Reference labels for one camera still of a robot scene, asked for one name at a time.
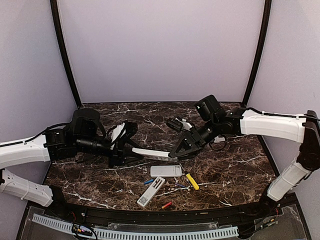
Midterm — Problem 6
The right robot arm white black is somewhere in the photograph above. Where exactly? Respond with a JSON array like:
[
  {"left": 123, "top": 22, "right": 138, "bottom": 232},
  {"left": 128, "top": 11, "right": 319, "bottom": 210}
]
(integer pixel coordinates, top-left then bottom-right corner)
[{"left": 168, "top": 108, "right": 320, "bottom": 217}]

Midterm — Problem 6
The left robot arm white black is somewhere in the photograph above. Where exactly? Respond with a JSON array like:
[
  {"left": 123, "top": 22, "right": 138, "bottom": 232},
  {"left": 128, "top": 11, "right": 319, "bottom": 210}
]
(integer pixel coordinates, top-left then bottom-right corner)
[{"left": 0, "top": 108, "right": 143, "bottom": 218}]

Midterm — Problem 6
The white remote with buttons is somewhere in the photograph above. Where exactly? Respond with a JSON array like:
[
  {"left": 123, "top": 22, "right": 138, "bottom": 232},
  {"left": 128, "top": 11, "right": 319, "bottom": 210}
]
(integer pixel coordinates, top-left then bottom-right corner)
[{"left": 131, "top": 147, "right": 178, "bottom": 162}]

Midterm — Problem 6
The black front rail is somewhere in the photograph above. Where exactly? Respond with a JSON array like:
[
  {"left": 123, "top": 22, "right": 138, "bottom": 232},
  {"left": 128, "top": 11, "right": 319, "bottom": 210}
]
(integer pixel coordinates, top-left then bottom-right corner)
[{"left": 44, "top": 202, "right": 283, "bottom": 226}]

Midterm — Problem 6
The blue battery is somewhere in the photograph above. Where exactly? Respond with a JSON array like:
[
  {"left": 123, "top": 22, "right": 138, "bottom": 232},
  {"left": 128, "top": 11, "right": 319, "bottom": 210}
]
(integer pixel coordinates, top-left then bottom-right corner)
[{"left": 143, "top": 179, "right": 154, "bottom": 185}]

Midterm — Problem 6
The white remote with label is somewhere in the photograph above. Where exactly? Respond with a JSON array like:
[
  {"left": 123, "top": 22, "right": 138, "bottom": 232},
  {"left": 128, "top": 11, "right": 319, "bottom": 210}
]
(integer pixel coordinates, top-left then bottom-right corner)
[{"left": 137, "top": 176, "right": 166, "bottom": 207}]

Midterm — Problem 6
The black frame post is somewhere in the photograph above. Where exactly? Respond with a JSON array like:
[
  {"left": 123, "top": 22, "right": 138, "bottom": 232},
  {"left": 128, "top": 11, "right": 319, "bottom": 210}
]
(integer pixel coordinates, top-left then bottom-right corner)
[
  {"left": 241, "top": 0, "right": 272, "bottom": 107},
  {"left": 49, "top": 0, "right": 82, "bottom": 109}
]

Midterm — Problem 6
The white battery cover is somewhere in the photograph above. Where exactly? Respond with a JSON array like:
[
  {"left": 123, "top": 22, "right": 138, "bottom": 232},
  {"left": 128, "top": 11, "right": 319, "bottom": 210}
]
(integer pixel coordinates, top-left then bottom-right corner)
[{"left": 213, "top": 135, "right": 226, "bottom": 143}]

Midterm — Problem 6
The yellow handled screwdriver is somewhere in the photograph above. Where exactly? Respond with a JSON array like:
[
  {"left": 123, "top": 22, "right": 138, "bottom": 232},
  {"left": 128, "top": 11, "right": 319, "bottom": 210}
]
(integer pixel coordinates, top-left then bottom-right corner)
[{"left": 184, "top": 172, "right": 200, "bottom": 191}]

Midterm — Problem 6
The white slotted cable duct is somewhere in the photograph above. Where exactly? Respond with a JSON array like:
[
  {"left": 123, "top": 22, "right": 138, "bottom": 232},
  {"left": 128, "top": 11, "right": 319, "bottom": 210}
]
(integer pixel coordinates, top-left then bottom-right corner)
[{"left": 32, "top": 214, "right": 239, "bottom": 240}]

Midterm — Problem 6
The red orange battery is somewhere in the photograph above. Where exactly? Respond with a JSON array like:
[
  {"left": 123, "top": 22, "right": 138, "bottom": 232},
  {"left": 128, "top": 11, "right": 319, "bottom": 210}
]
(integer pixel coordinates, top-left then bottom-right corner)
[{"left": 161, "top": 201, "right": 172, "bottom": 209}]

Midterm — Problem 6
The right black frame post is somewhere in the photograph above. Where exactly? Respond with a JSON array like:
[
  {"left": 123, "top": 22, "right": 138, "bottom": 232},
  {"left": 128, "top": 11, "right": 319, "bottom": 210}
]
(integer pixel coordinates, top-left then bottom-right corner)
[{"left": 241, "top": 0, "right": 272, "bottom": 107}]

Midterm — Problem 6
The left black frame post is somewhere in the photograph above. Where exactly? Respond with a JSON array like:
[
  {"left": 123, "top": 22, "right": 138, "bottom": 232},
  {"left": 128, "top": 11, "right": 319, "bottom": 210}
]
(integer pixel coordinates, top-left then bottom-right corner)
[{"left": 49, "top": 0, "right": 82, "bottom": 109}]

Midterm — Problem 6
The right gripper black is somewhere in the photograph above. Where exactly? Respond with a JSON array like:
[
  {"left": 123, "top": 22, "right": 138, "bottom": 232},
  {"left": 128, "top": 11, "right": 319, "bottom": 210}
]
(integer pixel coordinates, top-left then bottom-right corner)
[{"left": 169, "top": 117, "right": 220, "bottom": 162}]

